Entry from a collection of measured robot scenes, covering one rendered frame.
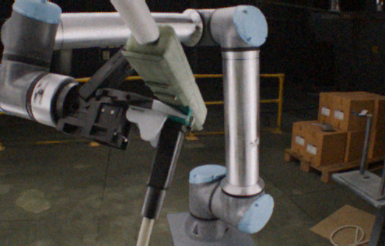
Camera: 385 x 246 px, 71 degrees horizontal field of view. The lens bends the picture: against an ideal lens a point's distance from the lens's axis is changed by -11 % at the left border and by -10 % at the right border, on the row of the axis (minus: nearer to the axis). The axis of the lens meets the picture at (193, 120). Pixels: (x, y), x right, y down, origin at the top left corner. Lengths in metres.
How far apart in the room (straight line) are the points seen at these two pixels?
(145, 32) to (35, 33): 0.32
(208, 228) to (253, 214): 0.26
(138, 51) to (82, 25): 0.45
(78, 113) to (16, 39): 0.17
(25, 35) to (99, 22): 0.24
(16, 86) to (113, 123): 0.20
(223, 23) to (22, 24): 0.54
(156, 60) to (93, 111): 0.20
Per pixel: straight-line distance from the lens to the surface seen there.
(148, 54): 0.29
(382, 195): 1.39
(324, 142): 3.38
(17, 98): 0.55
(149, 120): 0.43
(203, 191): 1.11
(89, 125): 0.46
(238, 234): 1.26
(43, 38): 0.57
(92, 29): 0.74
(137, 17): 0.26
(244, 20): 0.84
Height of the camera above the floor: 1.36
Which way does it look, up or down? 13 degrees down
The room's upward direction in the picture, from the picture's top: straight up
